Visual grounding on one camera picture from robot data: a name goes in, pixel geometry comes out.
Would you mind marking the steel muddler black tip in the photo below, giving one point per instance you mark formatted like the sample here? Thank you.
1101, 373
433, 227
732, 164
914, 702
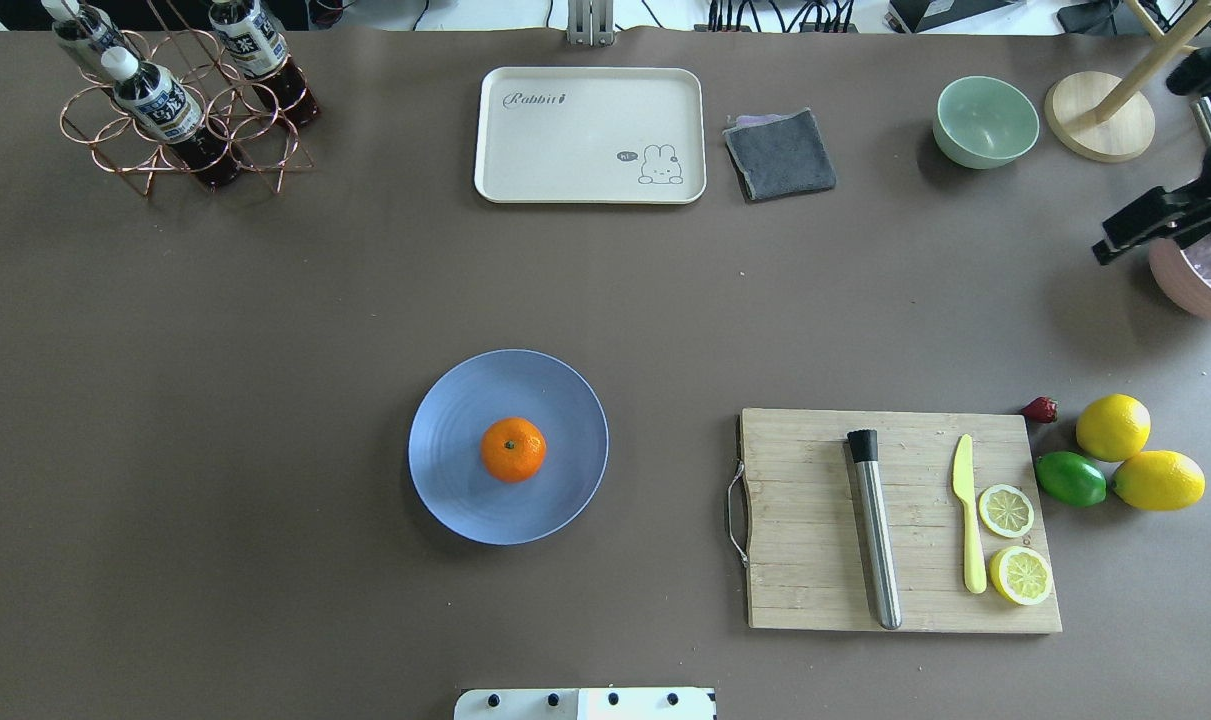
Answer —
864, 449

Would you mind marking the tea bottle bottom right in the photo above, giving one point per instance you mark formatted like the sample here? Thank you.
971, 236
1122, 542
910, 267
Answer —
249, 33

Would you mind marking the tea bottle top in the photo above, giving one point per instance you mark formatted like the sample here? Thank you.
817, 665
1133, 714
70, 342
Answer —
85, 33

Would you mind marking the tea bottle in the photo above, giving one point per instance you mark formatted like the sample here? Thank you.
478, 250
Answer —
249, 33
85, 33
163, 107

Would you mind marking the wooden cup stand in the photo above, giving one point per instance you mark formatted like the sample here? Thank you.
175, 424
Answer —
1104, 117

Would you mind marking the red strawberry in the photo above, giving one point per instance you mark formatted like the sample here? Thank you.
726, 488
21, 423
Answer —
1042, 410

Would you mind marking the orange fruit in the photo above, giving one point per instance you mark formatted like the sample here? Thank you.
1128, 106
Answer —
513, 449

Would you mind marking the lemon half upper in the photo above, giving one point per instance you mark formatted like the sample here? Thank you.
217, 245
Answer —
1021, 575

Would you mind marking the grey cloth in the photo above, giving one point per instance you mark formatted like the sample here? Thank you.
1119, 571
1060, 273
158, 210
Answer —
779, 155

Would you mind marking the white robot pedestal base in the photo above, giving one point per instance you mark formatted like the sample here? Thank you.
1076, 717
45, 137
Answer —
638, 702

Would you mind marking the yellow plastic knife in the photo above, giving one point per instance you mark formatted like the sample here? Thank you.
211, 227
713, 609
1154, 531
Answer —
963, 487

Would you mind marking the whole lemon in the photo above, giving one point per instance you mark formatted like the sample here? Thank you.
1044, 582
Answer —
1113, 428
1159, 480

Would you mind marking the lemon slice lower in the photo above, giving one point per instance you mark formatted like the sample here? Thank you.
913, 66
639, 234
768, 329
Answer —
1006, 511

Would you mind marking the copper wire bottle rack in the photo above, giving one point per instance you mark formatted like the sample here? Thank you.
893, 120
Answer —
211, 101

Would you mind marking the blue plate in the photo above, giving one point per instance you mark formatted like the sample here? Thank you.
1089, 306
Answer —
444, 446

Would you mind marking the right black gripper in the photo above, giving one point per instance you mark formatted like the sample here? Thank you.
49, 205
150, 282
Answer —
1157, 222

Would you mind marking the tea bottle bottom left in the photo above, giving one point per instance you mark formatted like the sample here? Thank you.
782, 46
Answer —
163, 107

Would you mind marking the pink bowl with ice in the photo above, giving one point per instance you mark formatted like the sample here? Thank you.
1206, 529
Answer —
1184, 275

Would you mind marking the green bowl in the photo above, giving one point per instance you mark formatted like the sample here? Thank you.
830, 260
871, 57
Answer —
982, 123

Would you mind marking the whole lemon near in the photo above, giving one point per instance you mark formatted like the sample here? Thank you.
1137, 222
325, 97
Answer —
1159, 480

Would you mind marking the green lime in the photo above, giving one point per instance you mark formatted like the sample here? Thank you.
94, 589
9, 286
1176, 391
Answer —
1071, 478

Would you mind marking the whole lemon far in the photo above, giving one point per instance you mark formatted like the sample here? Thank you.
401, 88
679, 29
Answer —
1113, 428

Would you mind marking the wooden cutting board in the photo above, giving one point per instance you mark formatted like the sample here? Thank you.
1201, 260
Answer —
805, 564

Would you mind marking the cream rabbit tray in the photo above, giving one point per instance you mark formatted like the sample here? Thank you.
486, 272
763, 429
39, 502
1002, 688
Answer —
573, 135

